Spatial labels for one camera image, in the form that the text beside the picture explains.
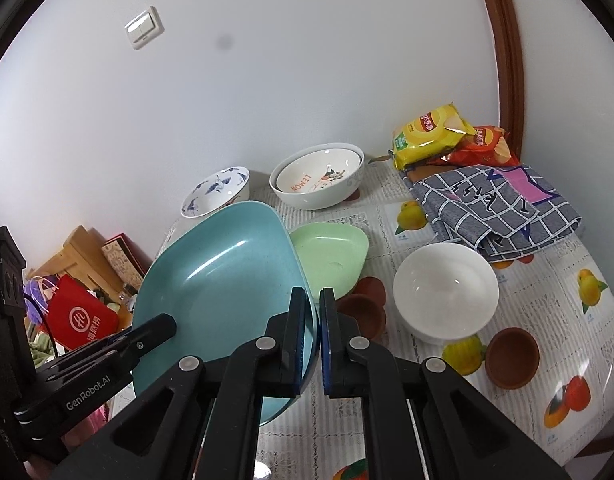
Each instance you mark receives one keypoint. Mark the white wall switch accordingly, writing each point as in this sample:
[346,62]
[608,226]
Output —
[144,28]

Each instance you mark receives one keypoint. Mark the brown clay cup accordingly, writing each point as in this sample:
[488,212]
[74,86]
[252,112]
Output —
[366,304]
[512,358]

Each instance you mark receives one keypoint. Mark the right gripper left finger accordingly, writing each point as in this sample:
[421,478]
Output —
[200,420]

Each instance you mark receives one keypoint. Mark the red paper bag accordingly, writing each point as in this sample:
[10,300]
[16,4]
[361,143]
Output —
[76,317]

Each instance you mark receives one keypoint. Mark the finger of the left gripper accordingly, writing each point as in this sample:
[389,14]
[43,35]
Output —
[135,343]

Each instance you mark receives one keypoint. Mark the orange chips bag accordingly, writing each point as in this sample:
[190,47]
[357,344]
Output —
[488,146]

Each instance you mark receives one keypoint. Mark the blue square plate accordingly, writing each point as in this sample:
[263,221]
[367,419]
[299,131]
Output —
[221,282]

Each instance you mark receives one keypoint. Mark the grey checked folded cloth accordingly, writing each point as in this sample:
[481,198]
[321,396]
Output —
[503,214]

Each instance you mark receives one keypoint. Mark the brown door frame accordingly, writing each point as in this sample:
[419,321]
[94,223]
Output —
[510,69]

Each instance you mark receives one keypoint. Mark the large white lemon bowl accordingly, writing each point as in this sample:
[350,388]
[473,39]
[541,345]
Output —
[319,177]

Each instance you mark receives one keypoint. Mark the plain white bowl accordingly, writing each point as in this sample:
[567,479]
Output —
[445,292]

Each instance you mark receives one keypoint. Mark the yellow chips bag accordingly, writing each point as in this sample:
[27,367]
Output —
[432,134]

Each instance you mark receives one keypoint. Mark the patterned cardboard box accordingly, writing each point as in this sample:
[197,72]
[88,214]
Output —
[127,259]

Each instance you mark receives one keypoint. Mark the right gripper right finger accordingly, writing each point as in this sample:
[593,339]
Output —
[422,420]

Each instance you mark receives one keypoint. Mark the blue patterned white bowl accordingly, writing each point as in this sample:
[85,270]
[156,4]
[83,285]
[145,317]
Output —
[225,187]

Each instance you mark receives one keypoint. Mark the green square plate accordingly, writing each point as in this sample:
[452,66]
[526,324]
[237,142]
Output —
[332,255]

